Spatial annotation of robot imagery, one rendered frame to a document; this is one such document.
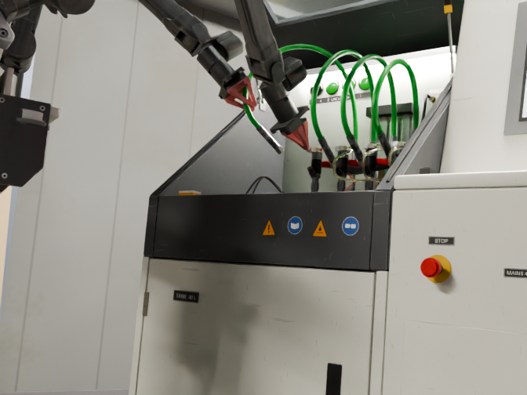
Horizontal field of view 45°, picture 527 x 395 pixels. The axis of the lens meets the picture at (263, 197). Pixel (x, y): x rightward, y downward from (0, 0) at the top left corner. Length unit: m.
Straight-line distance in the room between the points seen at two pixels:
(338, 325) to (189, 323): 0.41
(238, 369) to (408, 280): 0.45
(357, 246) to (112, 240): 2.33
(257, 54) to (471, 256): 0.68
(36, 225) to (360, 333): 2.35
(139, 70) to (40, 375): 1.69
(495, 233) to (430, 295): 0.16
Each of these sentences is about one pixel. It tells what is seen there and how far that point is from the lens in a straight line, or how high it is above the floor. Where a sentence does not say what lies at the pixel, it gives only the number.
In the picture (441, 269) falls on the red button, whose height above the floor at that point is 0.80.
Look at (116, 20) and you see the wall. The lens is 3.70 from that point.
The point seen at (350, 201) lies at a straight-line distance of 1.31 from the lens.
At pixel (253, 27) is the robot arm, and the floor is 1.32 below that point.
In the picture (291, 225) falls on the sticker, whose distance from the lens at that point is 1.38.
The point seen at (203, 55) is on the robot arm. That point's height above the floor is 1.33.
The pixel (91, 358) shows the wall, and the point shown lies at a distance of 3.50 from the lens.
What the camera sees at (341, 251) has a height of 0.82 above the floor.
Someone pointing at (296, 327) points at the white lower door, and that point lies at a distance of 1.36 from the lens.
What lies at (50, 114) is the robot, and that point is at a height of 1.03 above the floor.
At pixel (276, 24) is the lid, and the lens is 2.10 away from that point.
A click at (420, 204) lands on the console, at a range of 1.24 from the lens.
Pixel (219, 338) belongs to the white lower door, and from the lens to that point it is 1.49.
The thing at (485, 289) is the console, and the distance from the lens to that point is 1.19.
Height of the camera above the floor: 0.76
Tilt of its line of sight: 7 degrees up
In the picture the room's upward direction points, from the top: 5 degrees clockwise
